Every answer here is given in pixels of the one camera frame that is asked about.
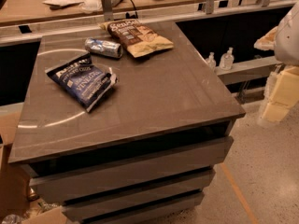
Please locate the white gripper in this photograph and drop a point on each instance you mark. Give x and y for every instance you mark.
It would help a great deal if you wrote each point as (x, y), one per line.
(289, 37)

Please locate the silver blue redbull can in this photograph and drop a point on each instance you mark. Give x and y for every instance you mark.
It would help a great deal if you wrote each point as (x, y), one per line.
(103, 47)

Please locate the blue salt vinegar chip bag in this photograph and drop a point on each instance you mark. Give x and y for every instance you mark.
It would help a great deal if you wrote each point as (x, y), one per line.
(83, 80)

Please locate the clear bottle right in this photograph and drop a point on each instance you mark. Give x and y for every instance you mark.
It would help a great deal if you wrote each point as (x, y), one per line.
(227, 60)

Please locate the clear bottle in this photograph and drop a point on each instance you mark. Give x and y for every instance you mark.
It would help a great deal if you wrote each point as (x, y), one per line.
(227, 60)
(210, 61)

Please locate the clear bottle left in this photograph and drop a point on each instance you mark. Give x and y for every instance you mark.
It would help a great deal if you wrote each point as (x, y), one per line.
(210, 61)

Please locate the brown yellow chip bag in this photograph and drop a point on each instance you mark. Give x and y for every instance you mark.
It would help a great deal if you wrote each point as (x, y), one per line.
(137, 38)

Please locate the grey drawer cabinet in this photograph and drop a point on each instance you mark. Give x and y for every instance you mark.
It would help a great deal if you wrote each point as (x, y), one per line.
(147, 150)

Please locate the wooden desk in background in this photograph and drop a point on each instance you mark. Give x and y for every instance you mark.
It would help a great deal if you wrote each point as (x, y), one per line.
(18, 12)

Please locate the cardboard box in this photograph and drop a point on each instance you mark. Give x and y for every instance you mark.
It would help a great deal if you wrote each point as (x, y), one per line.
(15, 196)

